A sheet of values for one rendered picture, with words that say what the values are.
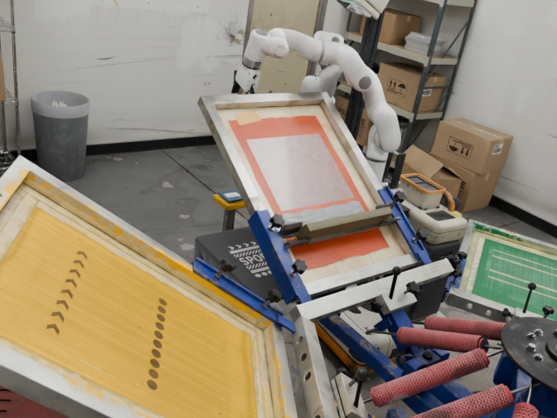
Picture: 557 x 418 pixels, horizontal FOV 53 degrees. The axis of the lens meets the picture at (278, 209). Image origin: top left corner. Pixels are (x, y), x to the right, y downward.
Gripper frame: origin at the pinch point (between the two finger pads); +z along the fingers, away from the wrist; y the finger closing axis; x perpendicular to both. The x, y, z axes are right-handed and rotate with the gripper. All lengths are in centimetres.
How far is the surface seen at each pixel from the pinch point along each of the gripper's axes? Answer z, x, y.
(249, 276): 38, 18, -59
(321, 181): 1, -6, -52
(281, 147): -2.9, 3.7, -36.0
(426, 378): -8, 24, -132
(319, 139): -3.3, -15.5, -34.4
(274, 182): 1, 14, -49
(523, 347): -24, 8, -140
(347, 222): -3, 3, -76
